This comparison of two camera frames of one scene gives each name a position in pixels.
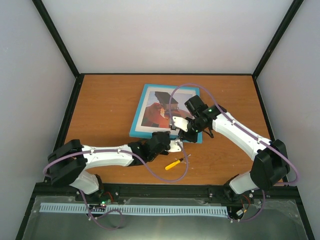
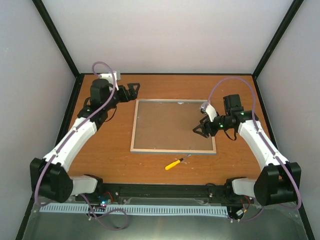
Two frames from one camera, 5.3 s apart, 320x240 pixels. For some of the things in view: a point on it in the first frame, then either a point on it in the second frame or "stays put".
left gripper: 167,133 → 133,95
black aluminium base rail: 70,194 stays put
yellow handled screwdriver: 172,165 stays put
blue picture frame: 199,140 → 167,125
